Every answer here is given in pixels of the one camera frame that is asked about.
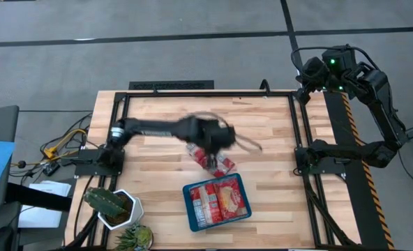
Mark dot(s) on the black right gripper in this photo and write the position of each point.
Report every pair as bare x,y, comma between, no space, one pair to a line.
314,71

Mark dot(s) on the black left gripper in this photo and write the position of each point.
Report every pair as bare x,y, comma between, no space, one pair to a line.
211,134

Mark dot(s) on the red Orville Redenbacher popcorn bag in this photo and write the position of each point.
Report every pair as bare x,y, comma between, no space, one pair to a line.
232,200
224,165
203,205

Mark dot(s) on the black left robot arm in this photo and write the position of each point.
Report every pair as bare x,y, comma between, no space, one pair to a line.
150,128

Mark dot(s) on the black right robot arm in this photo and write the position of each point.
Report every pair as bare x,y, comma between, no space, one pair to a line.
381,101

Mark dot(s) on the blue plastic basket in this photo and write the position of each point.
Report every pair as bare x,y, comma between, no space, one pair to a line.
189,209

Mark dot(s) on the black floor vent grille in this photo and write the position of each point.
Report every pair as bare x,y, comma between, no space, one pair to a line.
171,84

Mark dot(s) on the yellow black hazard stripe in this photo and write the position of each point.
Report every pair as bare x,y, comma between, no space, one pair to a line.
363,164

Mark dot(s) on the white hexagonal plant pot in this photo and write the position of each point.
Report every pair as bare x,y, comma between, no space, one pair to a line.
135,211

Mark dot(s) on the green spiky succulent plant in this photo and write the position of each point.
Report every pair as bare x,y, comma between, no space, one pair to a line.
136,238

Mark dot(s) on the green cactus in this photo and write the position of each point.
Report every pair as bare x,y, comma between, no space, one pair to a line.
103,202

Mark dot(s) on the black power adapter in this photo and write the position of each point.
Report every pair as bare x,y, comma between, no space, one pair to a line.
51,169

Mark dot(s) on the black bar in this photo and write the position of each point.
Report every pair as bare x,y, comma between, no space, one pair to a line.
39,198

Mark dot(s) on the white paper sheets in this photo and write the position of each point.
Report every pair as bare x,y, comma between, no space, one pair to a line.
40,219

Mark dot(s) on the black metal table frame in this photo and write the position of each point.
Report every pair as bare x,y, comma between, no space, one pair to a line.
206,94

